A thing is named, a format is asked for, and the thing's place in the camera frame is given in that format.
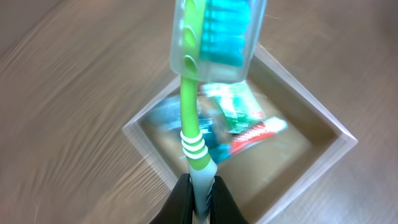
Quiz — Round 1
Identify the green white packet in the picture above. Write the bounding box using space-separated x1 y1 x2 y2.
201 81 267 134

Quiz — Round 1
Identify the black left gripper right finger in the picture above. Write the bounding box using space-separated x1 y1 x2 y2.
210 175 248 224

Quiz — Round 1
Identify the small teal tube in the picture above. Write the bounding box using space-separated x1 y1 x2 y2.
209 116 288 164

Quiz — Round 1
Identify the blue mouthwash bottle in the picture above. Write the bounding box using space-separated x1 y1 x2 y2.
147 95 220 149

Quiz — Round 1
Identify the white cardboard box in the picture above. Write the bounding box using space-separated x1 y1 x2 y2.
123 45 357 223

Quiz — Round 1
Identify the green white toothbrush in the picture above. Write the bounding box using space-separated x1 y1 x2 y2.
169 0 268 223

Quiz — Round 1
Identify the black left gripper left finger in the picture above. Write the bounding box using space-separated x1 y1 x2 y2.
150 173 194 224

